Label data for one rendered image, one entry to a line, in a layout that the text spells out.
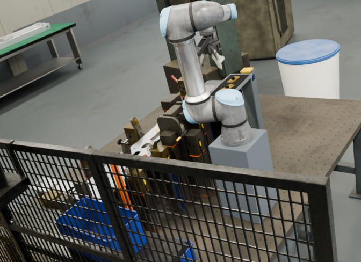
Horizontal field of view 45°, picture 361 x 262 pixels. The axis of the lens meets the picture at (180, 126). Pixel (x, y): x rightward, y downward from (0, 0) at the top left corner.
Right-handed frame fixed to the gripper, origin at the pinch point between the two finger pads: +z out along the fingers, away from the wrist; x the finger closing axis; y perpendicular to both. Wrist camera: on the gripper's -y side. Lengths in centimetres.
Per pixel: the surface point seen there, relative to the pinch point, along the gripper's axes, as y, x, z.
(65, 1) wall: 243, 672, 25
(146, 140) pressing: -38, 22, 30
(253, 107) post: 28.7, 2.5, 37.0
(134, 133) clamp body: -38, 34, 29
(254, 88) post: 32.0, 1.7, 26.1
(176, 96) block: 6, 46, 27
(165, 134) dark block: -41.6, -4.0, 17.6
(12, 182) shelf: -121, -34, -13
